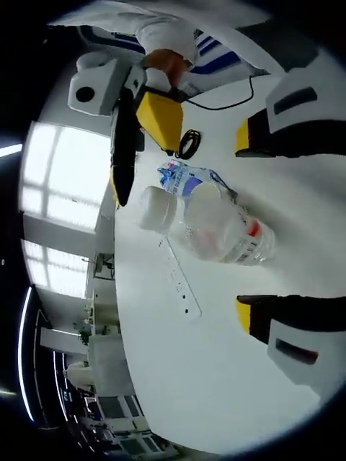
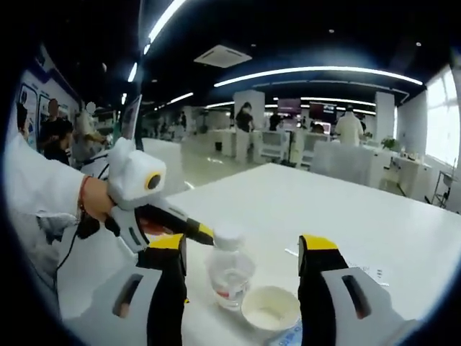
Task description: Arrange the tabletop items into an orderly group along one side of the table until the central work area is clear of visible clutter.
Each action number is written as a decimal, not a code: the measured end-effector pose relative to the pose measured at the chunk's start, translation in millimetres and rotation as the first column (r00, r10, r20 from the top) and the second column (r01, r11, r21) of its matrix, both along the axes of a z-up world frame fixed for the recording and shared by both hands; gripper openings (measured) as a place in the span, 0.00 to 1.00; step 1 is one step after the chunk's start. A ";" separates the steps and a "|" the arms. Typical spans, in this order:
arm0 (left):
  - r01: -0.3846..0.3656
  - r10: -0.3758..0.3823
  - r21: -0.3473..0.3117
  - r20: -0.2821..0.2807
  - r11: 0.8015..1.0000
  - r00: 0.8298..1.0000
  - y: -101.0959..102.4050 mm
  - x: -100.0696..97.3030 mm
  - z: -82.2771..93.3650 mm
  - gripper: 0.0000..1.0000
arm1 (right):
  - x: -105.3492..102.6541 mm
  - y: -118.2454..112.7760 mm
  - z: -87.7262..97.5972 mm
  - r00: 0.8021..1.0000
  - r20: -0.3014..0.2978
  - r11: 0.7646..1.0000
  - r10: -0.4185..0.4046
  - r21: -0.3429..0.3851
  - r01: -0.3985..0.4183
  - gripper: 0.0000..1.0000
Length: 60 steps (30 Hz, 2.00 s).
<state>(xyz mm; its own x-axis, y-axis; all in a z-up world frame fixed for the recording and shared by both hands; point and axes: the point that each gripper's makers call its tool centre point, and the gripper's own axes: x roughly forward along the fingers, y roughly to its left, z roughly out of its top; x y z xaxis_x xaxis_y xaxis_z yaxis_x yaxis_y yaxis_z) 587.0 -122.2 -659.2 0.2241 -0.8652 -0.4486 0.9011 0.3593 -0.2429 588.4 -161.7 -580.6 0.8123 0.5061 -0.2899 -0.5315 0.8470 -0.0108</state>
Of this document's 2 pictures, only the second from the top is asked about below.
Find white table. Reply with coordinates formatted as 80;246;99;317
57;161;461;346

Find wall screen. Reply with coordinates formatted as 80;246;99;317
277;97;303;120

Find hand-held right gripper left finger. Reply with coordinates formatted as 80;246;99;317
64;232;189;346

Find red string bracelet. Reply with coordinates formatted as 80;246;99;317
78;175;91;214

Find straight ceiling light strip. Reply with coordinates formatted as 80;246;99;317
147;0;189;43

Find clear plastic bottle red label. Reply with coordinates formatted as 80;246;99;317
206;224;256;311

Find long curved ceiling light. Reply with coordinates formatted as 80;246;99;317
213;66;424;88

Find white counter desk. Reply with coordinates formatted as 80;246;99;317
374;147;434;198

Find ceiling air vent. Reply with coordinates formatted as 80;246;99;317
194;44;254;70

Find black frame side table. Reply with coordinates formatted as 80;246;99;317
433;170;455;209

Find white paper cup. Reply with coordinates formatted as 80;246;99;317
240;285;302;332

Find person's left hand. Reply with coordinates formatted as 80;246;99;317
79;175;122;226

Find large blue wipes packet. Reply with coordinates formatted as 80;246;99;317
264;316;305;346

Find person's white coat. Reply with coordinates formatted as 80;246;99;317
6;210;81;319

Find narrow window with blinds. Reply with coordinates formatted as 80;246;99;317
424;66;461;171

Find standing display sign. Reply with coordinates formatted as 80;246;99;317
122;94;143;140

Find light grey chair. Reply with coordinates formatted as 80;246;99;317
312;141;376;189

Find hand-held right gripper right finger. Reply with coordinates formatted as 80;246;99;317
297;233;421;346

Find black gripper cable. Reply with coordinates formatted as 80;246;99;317
53;212;122;290

